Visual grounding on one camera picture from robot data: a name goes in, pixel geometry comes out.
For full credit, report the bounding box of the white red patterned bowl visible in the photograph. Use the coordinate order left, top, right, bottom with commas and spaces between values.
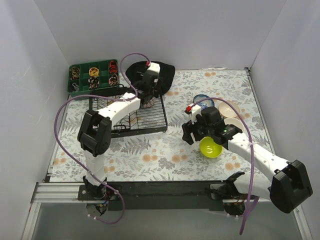
142, 97, 156, 109

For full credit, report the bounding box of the white blue patterned bowl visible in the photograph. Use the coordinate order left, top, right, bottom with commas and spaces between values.
193, 94, 215, 110

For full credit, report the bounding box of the white pink interior bowl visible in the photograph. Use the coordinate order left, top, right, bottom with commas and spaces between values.
218, 100, 240, 118

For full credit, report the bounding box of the yellow-green bowl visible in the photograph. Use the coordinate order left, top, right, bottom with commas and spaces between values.
199, 136, 223, 159

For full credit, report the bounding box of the beige tan bowl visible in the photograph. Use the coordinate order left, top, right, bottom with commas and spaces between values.
224, 118, 245, 132

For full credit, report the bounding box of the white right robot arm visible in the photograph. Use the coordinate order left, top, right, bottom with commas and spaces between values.
182, 105, 313, 214

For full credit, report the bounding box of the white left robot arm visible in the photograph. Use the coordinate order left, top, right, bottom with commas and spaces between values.
77, 62, 161, 200

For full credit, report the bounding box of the black cloth bag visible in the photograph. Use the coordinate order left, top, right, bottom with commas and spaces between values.
125, 61, 176, 95

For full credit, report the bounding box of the floral table mat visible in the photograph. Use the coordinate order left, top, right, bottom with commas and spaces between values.
49, 69, 282, 182

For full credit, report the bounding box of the green compartment tray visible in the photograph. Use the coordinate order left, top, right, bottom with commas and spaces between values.
66, 59, 120, 97

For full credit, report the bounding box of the black base bar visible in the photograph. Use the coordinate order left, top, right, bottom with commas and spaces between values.
77, 180, 247, 216

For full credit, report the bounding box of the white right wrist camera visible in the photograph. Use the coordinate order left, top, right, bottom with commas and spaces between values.
185, 103, 202, 124

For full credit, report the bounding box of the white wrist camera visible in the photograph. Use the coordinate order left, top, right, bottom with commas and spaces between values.
185, 103, 202, 124
146, 62, 161, 74

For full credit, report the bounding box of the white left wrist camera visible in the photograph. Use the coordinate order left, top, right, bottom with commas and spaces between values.
146, 62, 161, 74

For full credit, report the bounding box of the black wire dish rack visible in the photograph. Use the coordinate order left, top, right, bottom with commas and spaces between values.
89, 84, 168, 138

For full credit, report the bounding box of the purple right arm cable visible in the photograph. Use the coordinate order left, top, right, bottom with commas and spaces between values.
192, 97, 261, 236

